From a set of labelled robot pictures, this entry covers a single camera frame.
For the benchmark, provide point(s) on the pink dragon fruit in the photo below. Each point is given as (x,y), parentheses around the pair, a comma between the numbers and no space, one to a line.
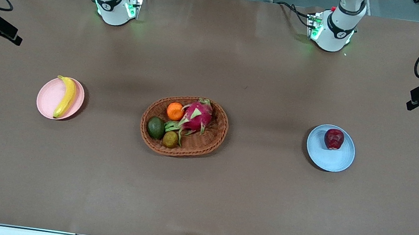
(195,116)

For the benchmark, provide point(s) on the pink round plate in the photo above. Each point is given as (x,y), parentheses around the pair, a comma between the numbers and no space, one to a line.
(46,100)

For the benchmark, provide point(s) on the blue round plate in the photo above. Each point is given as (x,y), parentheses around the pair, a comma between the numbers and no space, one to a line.
(329,159)

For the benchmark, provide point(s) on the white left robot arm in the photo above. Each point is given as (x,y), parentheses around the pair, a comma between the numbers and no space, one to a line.
(331,36)

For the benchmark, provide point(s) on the brown wicker basket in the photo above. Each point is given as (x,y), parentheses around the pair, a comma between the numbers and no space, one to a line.
(197,146)

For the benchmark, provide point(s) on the orange tangerine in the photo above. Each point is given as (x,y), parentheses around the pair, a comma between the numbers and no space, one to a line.
(175,111)

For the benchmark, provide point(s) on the red apple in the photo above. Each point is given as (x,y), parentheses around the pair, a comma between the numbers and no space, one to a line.
(334,139)

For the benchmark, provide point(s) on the yellow banana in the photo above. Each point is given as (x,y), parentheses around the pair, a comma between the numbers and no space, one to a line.
(66,98)

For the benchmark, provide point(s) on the small yellow-green fruit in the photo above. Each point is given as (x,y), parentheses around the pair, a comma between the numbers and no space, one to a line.
(170,139)

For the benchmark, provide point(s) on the green avocado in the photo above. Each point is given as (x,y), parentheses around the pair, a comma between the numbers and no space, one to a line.
(156,128)

